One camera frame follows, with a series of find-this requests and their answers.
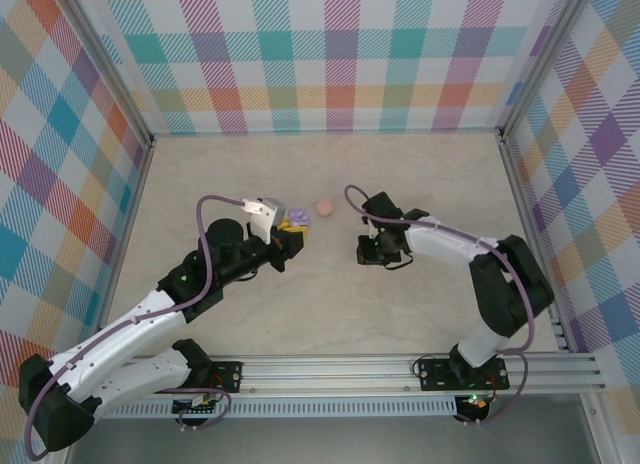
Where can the left control circuit board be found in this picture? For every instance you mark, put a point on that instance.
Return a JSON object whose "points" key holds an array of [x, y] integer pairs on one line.
{"points": [[197, 406]]}

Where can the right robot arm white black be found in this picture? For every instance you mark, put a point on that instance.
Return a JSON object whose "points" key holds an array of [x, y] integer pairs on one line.
{"points": [[515, 289]]}

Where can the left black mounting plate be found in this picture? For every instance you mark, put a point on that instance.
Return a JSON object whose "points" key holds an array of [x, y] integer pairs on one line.
{"points": [[227, 374]]}

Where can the right aluminium side rail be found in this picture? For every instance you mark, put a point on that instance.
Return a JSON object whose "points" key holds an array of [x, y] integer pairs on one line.
{"points": [[530, 209]]}

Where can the black mounting plate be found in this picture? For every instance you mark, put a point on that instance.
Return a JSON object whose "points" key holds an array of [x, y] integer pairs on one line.
{"points": [[435, 376], [227, 374]]}

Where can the purple earbud charging case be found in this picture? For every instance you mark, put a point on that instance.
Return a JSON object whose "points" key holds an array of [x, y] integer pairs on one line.
{"points": [[300, 215]]}

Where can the aluminium side rail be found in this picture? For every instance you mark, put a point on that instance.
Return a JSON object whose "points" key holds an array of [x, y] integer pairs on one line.
{"points": [[530, 209], [125, 224]]}

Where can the right aluminium corner post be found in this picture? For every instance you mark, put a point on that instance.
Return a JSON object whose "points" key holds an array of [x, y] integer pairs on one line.
{"points": [[545, 59]]}

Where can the right control circuit board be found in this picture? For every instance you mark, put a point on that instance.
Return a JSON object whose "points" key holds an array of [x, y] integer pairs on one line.
{"points": [[475, 403]]}

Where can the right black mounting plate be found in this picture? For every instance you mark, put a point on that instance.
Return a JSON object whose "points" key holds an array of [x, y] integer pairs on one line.
{"points": [[435, 376]]}

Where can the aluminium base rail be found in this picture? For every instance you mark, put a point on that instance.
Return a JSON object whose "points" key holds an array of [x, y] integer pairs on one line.
{"points": [[325, 371]]}

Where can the grey metal base plate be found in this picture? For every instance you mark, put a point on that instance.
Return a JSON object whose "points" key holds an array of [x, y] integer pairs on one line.
{"points": [[325, 441]]}

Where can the pink earbud charging case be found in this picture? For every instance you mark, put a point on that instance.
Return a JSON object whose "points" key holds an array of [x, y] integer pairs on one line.
{"points": [[325, 208]]}

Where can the left aluminium side rail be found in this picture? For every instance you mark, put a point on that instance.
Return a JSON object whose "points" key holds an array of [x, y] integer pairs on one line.
{"points": [[125, 224]]}

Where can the aluminium corner post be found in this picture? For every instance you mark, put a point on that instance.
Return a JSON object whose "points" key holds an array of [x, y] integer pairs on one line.
{"points": [[545, 59], [107, 64]]}

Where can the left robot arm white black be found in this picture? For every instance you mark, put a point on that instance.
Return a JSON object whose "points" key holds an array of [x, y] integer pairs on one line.
{"points": [[125, 334]]}

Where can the control circuit board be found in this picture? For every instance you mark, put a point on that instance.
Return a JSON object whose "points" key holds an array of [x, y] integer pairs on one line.
{"points": [[475, 403], [197, 406]]}

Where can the left aluminium corner post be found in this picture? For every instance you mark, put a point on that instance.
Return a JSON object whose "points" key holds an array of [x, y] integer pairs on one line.
{"points": [[107, 64]]}

